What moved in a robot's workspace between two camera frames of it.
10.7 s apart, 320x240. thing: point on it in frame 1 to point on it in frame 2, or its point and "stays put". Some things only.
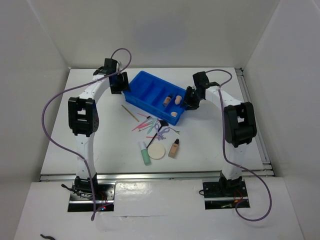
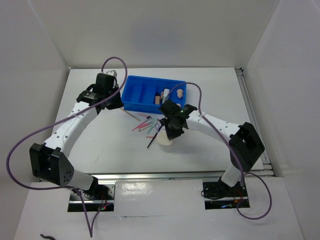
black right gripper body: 191,98 to 172,130
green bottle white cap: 145,153 to 165,94
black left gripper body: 119,85 to 114,102
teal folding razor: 152,126 stays put
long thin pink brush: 142,115 stays put
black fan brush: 163,123 stays put
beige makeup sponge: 178,99 to 179,92
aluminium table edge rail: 260,174 stays put
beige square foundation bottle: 173,150 to 157,98
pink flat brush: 144,124 stays put
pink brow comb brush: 147,118 stays put
